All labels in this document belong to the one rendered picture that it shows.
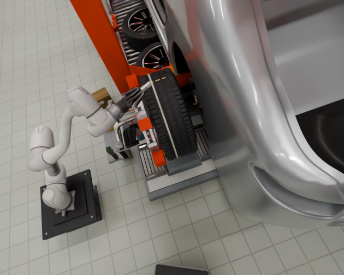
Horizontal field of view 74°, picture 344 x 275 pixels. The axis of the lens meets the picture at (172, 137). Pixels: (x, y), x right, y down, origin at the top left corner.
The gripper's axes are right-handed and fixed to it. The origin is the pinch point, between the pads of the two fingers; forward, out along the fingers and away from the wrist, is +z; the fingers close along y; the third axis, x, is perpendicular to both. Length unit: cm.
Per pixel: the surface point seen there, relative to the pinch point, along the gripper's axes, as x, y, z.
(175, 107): -12.0, 16.9, 6.2
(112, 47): -13, -53, 9
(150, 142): -26.8, 16.6, -18.2
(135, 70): -48, -54, 19
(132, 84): -20.3, -22.8, 1.3
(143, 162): -121, -13, -28
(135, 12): -93, -162, 94
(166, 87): -9.2, 3.2, 11.5
